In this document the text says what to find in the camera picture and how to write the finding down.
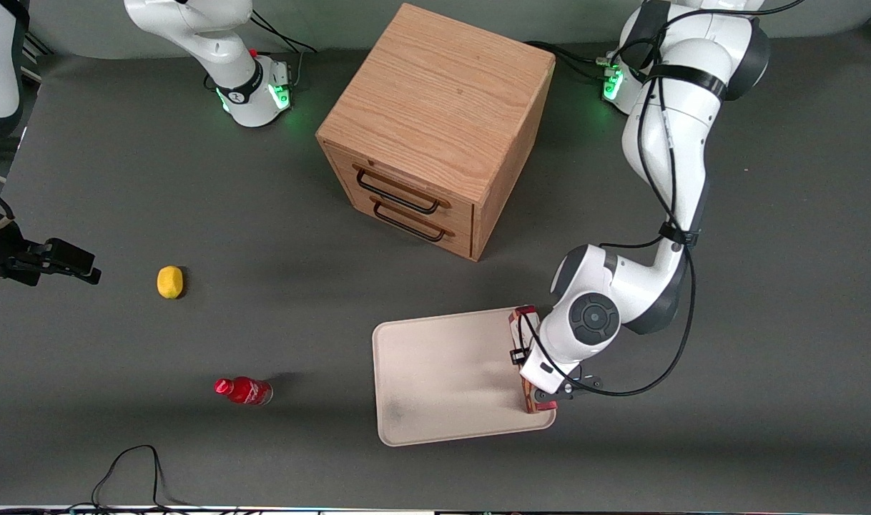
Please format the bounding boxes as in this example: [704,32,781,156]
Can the black wire drawer handle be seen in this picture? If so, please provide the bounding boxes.
[353,163,452,215]
[370,195,456,242]

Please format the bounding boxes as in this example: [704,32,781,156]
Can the aluminium frame rail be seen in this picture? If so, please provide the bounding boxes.
[21,31,54,84]

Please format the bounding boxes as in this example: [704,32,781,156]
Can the black looped cable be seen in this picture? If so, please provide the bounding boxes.
[91,444,193,513]

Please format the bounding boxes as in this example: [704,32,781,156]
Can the red soda bottle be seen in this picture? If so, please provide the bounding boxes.
[214,376,274,406]

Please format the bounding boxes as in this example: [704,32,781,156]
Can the black right base cables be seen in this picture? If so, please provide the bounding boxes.
[250,10,319,91]

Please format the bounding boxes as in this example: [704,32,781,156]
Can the yellow lemon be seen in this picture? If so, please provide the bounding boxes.
[157,265,184,300]

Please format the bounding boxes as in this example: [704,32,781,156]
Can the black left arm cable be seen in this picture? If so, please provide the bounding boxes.
[516,0,804,398]

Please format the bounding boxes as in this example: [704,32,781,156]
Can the cream plastic tray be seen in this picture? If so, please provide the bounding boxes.
[372,306,556,448]

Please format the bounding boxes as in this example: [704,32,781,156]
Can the wooden drawer cabinet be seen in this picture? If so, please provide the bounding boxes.
[315,3,556,263]

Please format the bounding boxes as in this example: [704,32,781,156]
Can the black left base cables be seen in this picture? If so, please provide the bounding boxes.
[525,41,622,81]

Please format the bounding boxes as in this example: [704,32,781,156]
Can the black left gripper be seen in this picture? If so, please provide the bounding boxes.
[510,347,604,404]

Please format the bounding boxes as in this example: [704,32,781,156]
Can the red cookie box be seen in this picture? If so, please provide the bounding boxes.
[508,305,558,415]

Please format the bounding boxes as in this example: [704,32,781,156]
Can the black base cables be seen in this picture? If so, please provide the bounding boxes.
[250,10,319,91]
[525,41,622,81]

